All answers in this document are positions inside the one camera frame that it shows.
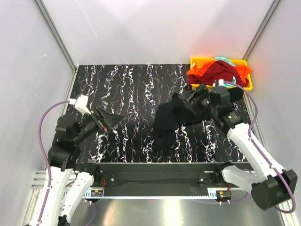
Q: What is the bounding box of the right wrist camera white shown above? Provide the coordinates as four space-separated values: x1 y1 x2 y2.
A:
213 79 226 87

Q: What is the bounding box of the aluminium frame post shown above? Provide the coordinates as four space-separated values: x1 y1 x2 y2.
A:
242 0 282 61
32 0 78 73

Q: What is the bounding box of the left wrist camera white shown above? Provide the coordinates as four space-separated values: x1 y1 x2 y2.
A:
69 94 91 115

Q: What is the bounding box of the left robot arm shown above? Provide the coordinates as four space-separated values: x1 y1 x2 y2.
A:
29 107 123 226

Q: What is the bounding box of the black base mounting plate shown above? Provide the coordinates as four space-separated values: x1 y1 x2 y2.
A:
75 162 250 197

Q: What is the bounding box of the dark red t shirt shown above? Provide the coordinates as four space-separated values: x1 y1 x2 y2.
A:
188 60 250 87

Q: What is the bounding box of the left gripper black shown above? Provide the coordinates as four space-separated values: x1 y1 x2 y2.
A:
74 105 125 144

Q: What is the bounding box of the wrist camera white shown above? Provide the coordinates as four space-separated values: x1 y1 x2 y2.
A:
69 94 91 115
213 79 226 87

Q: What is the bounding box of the black t shirt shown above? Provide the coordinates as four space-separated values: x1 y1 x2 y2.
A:
152 87 243 152

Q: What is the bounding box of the orange t shirt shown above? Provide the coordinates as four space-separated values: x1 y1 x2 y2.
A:
186 61 253 83

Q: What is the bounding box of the yellow plastic bin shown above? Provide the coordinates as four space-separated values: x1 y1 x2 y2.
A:
187 56 253 91

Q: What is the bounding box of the white slotted cable duct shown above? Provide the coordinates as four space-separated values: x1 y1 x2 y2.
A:
83 189 217 200

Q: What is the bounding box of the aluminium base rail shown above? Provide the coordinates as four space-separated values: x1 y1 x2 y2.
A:
31 170 77 189

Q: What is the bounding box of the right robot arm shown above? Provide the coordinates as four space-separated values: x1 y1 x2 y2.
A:
183 84 298 214

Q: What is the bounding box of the teal t shirt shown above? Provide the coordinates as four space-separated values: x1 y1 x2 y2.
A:
212 57 239 83

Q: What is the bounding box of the aluminium frame post left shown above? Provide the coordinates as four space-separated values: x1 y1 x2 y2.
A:
32 0 78 73

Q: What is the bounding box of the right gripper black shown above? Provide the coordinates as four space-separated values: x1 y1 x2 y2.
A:
179 83 218 117

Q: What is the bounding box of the aluminium frame post right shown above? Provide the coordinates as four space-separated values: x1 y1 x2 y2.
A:
242 0 282 61

